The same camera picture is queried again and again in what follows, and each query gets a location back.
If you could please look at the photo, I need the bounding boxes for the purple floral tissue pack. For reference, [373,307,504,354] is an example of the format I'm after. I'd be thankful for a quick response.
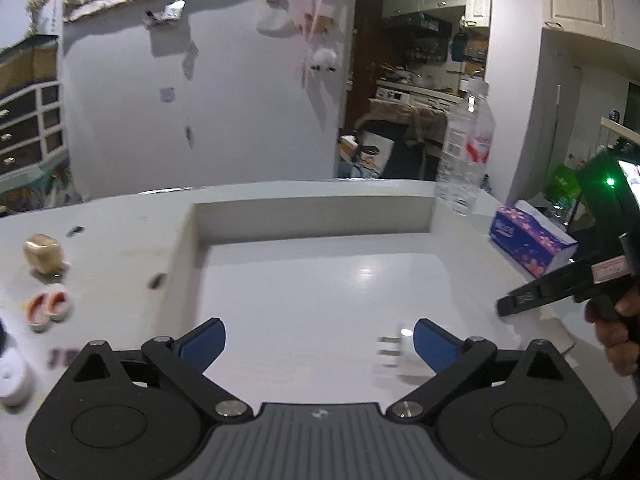
[488,200,578,278]

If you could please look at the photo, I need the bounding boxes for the white round tape measure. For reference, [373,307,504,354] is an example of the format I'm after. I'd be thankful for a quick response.
[0,347,34,408]

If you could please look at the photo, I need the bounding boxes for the white drawer cabinet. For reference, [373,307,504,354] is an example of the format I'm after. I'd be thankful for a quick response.
[1,80,68,178]

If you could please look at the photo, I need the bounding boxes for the person's right hand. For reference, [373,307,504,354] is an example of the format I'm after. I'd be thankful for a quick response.
[585,287,639,377]

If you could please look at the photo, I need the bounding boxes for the orange white small scissors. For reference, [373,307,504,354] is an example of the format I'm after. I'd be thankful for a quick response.
[26,285,74,333]

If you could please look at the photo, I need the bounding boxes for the gold earbuds case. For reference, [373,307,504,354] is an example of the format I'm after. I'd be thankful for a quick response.
[23,233,65,275]

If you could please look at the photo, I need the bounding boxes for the white cartoon tote bag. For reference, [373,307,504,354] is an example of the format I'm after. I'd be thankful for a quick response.
[350,130,395,179]

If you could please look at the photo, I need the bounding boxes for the white shallow cardboard tray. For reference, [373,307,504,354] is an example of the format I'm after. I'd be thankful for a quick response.
[155,195,575,402]

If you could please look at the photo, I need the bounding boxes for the white sheep plush hanging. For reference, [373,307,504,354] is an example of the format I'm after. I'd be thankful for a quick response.
[309,47,338,73]

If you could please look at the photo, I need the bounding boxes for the glass fish tank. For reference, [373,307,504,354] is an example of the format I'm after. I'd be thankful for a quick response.
[0,34,58,98]

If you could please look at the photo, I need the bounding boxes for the clear plastic water bottle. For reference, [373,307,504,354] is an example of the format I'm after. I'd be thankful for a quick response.
[436,76,496,216]

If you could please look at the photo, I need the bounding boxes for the chair with brown jacket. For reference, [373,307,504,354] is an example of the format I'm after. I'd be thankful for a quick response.
[352,99,447,181]

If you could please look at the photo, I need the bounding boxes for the small white charger plug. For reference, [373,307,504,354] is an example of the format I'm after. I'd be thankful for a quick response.
[376,324,435,382]

